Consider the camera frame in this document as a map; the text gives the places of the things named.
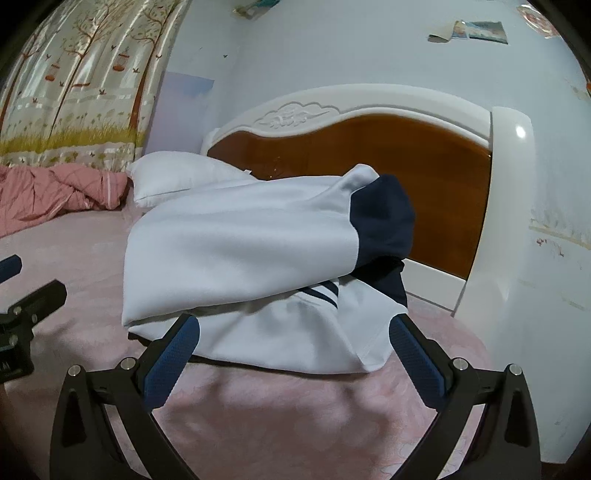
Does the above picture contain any wall poster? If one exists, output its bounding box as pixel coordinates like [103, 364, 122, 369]
[428, 20, 509, 45]

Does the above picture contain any tree-printed curtain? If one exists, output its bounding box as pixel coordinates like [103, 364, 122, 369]
[0, 0, 192, 169]

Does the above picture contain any bed with pink sheet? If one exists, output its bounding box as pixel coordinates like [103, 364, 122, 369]
[0, 203, 490, 480]

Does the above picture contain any red round wall sticker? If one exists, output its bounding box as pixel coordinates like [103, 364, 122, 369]
[517, 4, 561, 35]

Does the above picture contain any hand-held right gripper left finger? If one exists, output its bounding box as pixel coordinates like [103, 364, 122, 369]
[50, 313, 201, 480]

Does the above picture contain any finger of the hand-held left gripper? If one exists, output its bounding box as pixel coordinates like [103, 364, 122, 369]
[0, 255, 23, 283]
[0, 279, 68, 326]

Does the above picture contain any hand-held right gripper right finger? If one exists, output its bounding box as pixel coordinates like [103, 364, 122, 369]
[389, 314, 541, 480]

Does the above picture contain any white pillow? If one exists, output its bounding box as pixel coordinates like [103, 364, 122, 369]
[126, 151, 252, 208]

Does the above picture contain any white and navy jacket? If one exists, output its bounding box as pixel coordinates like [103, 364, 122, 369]
[121, 164, 417, 376]

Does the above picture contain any pink quilt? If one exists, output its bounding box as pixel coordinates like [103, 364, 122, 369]
[0, 165, 130, 238]

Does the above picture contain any wooden headboard with white frame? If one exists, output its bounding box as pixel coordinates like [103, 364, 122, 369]
[201, 83, 536, 462]

